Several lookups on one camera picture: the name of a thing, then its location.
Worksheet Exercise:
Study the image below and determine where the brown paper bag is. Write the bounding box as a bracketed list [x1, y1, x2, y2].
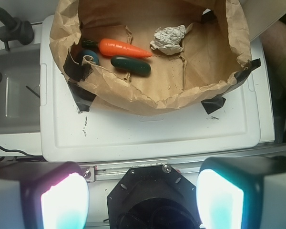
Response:
[50, 0, 252, 115]

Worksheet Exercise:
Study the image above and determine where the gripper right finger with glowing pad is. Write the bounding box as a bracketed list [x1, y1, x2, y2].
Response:
[196, 156, 286, 229]

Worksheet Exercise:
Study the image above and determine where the grey sink basin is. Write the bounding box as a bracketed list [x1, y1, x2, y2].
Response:
[0, 44, 40, 134]

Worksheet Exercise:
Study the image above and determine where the orange toy carrot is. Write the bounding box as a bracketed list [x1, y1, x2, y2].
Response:
[82, 38, 153, 59]

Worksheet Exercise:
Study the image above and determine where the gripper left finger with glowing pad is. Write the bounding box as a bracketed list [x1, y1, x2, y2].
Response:
[0, 161, 89, 229]

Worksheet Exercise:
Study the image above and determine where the blue toy ball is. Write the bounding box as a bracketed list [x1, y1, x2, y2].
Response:
[76, 50, 100, 65]

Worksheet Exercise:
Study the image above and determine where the black tape piece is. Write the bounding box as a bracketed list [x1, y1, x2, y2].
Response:
[67, 81, 96, 112]
[234, 58, 261, 84]
[201, 95, 226, 115]
[63, 51, 93, 82]

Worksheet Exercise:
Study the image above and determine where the aluminium rail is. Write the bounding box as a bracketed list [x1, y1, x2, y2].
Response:
[81, 149, 286, 183]

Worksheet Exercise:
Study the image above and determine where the black octagonal mount plate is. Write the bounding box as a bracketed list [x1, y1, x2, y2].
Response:
[107, 173, 202, 229]

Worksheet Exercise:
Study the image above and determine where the dark green toy cucumber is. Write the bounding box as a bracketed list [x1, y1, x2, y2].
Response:
[111, 55, 151, 76]

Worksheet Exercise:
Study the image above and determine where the black faucet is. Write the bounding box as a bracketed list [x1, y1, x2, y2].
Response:
[0, 7, 35, 51]

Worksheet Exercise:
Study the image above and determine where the crumpled white paper ball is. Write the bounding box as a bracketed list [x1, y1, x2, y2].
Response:
[150, 25, 187, 55]

